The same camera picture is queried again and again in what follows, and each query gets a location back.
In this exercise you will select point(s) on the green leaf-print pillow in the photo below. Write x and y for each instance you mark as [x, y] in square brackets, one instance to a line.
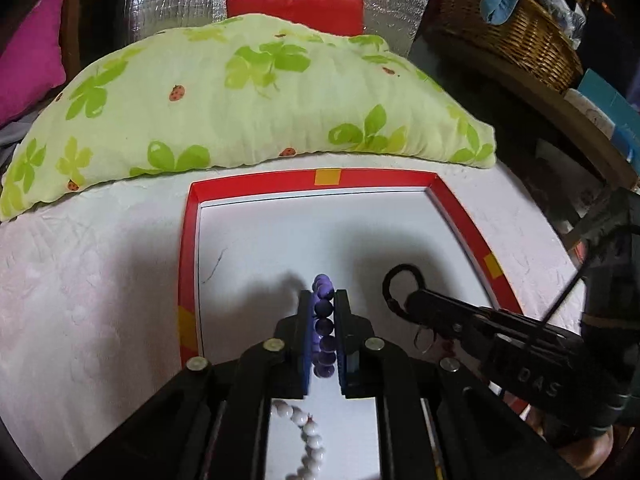
[240, 110]

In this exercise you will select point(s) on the red cushion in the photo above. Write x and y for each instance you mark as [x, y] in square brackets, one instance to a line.
[295, 10]

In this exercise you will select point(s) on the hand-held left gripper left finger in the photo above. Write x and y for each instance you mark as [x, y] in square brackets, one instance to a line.
[305, 345]

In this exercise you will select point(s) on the blue box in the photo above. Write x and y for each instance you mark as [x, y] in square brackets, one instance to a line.
[607, 95]

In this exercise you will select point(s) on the wooden shelf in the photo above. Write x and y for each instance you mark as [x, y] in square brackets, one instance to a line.
[550, 110]

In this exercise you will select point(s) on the wooden furniture frame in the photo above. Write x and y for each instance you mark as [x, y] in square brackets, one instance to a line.
[72, 15]

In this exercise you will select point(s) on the wicker basket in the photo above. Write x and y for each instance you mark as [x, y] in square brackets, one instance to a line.
[525, 45]

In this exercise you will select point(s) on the person's right hand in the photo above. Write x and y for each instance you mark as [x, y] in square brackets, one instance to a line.
[597, 455]

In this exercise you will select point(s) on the red shallow cardboard box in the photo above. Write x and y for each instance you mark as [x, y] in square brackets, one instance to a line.
[250, 180]

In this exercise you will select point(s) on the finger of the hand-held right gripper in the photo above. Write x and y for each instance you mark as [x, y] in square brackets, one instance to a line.
[450, 310]

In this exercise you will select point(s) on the clear plastic bag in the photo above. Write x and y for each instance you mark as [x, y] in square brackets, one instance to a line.
[565, 15]

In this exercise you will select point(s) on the grey blanket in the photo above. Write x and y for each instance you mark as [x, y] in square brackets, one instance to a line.
[12, 137]

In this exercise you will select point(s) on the magenta pillow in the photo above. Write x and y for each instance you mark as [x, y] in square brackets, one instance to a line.
[30, 60]

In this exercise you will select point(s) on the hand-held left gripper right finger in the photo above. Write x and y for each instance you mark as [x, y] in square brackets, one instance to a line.
[341, 345]

